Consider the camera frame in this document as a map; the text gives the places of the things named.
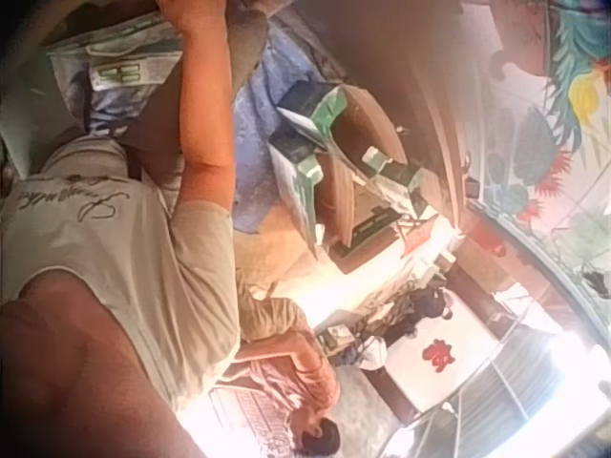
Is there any open green white cardboard carton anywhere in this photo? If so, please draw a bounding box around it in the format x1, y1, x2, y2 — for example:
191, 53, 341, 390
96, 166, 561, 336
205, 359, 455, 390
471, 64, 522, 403
266, 79, 433, 276

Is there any blue bed sheet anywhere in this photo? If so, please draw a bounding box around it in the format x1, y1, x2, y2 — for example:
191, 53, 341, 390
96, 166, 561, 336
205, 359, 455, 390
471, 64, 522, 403
231, 23, 346, 235

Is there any heap of dark clothes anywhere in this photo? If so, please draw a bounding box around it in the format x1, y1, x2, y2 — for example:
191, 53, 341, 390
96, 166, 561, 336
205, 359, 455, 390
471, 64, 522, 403
379, 284, 462, 347

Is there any red soft toy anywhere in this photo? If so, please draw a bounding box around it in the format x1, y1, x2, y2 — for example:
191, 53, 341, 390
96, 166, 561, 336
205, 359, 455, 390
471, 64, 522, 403
419, 337, 455, 374

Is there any white table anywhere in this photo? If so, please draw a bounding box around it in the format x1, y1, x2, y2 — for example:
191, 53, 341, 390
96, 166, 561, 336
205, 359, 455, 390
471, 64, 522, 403
376, 295, 529, 415

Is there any white green printed carton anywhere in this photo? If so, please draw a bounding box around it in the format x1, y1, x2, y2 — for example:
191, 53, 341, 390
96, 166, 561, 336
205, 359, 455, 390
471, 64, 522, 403
46, 10, 185, 93

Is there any floral painted wall hanging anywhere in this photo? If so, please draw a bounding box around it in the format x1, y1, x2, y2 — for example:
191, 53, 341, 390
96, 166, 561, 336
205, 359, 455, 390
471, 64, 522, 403
465, 0, 611, 306

